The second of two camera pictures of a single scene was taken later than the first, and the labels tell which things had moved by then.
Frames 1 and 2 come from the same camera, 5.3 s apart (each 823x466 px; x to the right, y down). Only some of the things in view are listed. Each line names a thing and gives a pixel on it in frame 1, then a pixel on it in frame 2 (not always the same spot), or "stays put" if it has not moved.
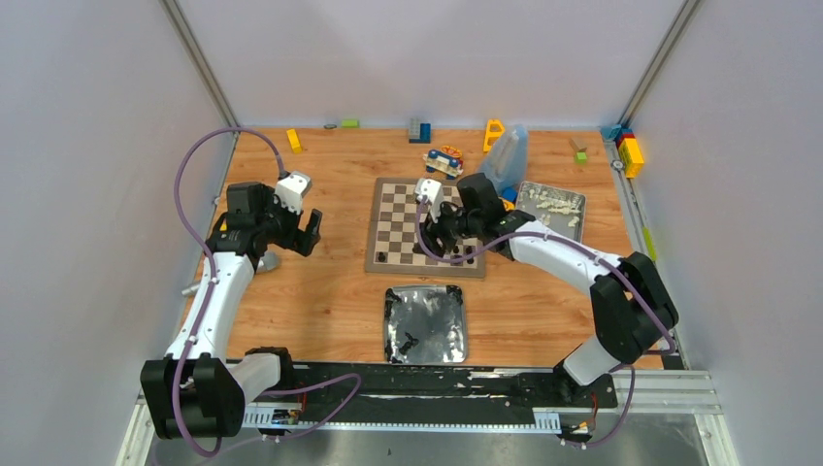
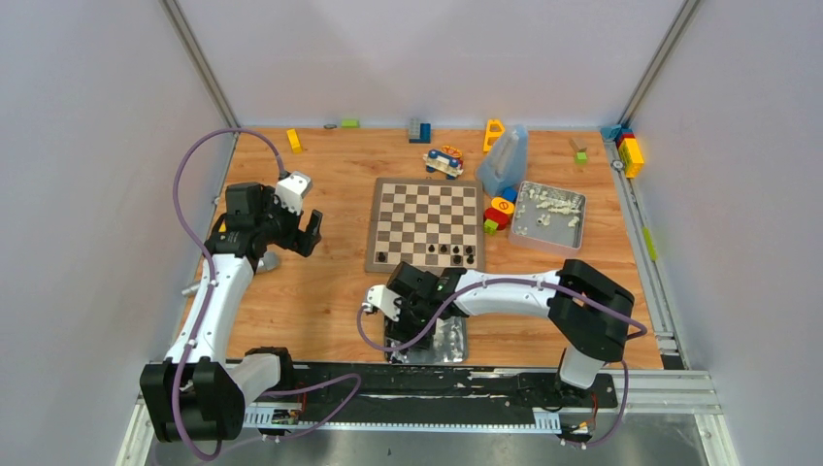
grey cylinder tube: x=268 y=261 stays put
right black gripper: x=433 y=231 to x=405 y=332
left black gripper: x=294 y=228 stays put
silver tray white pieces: x=561 y=209 stays put
